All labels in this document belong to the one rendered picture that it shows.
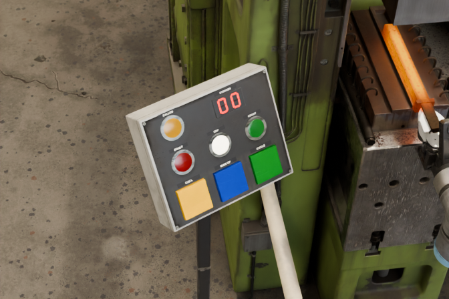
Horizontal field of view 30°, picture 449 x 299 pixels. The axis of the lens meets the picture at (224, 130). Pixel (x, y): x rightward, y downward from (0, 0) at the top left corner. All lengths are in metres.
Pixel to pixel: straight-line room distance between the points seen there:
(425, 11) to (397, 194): 0.59
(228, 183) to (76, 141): 1.60
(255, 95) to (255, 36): 0.21
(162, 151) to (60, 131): 1.69
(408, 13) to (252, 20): 0.38
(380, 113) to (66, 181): 1.52
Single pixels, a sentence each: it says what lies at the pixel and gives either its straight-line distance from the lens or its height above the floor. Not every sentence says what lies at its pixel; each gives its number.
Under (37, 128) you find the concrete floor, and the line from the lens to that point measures 3.55.
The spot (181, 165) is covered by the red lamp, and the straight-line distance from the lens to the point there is 1.89.
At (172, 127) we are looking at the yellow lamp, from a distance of 1.86.
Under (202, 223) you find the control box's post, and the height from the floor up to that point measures 0.73.
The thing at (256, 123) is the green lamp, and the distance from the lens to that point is 1.96.
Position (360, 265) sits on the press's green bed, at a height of 0.38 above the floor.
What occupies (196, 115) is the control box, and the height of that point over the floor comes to 1.17.
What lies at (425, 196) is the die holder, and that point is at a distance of 2.42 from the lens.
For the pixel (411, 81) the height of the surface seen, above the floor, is 1.02.
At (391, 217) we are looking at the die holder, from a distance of 2.45.
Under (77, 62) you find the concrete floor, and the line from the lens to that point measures 3.83.
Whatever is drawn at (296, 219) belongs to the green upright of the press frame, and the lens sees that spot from 2.69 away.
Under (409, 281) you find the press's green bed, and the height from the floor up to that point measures 0.18.
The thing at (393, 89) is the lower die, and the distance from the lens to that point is 2.26.
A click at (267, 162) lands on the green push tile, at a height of 1.01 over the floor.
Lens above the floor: 2.49
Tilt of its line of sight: 46 degrees down
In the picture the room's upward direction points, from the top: 1 degrees clockwise
